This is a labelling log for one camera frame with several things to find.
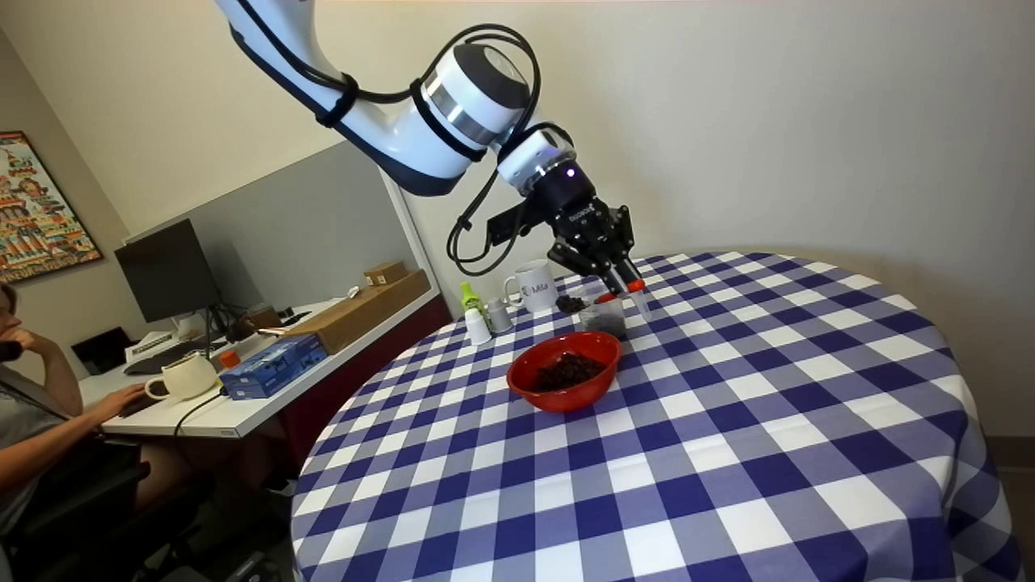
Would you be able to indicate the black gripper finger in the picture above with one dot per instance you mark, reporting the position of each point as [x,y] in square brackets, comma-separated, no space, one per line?
[585,252]
[619,231]

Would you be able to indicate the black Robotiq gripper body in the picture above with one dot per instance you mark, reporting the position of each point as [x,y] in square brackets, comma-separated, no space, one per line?
[567,194]

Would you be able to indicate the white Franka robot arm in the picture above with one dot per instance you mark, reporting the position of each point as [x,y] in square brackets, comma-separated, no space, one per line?
[400,134]

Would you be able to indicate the person left forearm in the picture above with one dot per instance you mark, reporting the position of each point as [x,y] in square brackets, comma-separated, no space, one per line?
[59,377]

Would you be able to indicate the person right forearm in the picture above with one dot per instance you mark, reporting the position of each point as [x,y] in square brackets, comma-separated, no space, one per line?
[52,443]

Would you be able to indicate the clear plastic jug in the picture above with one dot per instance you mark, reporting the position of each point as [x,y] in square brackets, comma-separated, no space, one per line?
[609,321]

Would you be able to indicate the red plastic bowl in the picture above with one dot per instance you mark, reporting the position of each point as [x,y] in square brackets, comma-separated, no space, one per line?
[567,394]

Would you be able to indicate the person right hand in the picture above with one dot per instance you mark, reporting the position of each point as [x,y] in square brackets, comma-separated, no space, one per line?
[126,399]

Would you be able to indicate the clear plastic cup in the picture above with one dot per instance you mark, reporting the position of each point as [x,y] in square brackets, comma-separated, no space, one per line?
[536,289]

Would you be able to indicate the dark coffee beans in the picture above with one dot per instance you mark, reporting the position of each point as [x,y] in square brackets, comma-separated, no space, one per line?
[567,374]

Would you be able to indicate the green-capped white bottle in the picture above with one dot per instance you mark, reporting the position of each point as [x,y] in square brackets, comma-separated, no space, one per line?
[474,317]

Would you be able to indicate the long cardboard box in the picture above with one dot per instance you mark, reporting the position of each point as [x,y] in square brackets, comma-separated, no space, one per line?
[368,309]

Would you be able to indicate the dark red cabinet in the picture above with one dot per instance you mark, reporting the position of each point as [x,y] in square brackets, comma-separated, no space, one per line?
[361,374]

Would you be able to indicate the blue white checked tablecloth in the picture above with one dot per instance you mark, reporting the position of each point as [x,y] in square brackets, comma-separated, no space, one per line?
[756,454]

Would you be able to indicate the grey cubicle partition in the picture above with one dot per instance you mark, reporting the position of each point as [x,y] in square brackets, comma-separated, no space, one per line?
[291,231]

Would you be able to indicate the blue box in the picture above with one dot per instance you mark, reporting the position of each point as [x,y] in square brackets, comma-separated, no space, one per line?
[277,366]

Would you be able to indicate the white desk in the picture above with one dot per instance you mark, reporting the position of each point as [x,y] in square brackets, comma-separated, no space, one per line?
[213,415]

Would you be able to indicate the black computer monitor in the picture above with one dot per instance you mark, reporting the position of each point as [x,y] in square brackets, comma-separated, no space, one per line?
[167,269]

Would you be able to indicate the white keyboard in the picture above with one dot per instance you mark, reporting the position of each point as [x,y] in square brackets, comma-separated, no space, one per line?
[167,351]

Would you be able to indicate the black desk device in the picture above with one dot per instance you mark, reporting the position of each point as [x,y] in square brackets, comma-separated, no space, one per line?
[101,351]

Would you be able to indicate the framed colourful painting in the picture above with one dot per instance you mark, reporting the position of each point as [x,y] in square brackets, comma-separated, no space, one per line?
[38,210]

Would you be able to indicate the black office chair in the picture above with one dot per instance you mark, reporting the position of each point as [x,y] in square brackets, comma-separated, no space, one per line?
[77,513]

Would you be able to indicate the person head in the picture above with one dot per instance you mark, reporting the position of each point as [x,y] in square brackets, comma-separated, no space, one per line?
[4,317]

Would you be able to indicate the person grey shirt torso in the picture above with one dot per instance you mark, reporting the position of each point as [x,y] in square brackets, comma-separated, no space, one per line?
[19,421]

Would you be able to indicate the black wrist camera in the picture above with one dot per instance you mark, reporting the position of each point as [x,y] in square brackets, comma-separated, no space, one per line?
[511,225]

